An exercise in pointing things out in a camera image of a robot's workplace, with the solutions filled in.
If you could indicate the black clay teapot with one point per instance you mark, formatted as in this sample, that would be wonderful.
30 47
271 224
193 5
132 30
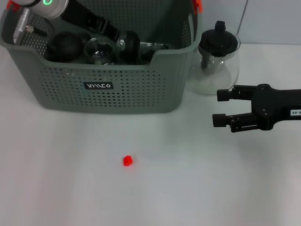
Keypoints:
64 46

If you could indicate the glass teapot with black lid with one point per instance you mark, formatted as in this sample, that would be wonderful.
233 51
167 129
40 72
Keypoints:
218 40

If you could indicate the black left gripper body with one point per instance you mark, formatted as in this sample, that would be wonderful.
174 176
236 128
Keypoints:
82 16

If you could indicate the small red stud brick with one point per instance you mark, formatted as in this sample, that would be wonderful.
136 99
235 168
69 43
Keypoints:
127 161

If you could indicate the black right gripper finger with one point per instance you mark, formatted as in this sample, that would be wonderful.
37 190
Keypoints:
219 120
223 95

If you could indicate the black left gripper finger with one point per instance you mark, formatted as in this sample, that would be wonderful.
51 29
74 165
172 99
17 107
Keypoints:
111 31

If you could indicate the grey-green perforated storage bin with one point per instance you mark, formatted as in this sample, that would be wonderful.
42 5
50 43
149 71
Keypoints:
141 94

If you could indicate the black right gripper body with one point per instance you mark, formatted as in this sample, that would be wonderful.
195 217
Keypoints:
275 106

